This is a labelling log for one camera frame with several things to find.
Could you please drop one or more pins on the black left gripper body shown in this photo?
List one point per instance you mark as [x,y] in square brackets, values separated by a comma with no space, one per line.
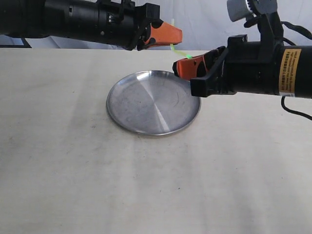
[124,24]

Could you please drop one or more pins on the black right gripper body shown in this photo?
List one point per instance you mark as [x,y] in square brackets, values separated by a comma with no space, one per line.
[244,66]

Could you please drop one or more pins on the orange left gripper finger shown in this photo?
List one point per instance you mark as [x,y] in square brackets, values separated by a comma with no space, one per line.
[162,34]

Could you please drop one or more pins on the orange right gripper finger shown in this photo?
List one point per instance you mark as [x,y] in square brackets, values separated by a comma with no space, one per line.
[189,68]
[203,63]

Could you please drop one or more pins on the thin green glow stick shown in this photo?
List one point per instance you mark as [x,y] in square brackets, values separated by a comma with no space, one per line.
[176,50]

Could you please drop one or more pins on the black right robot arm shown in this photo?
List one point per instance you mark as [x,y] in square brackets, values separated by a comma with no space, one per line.
[295,72]

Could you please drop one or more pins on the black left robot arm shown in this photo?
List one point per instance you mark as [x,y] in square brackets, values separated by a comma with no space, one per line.
[37,19]

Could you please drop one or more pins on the round stainless steel plate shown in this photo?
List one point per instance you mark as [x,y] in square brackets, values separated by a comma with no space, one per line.
[152,103]

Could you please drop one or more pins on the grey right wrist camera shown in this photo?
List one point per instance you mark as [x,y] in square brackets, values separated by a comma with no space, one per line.
[262,13]

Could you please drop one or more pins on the dark frame at left edge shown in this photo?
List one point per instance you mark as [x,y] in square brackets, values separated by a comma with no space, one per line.
[24,44]

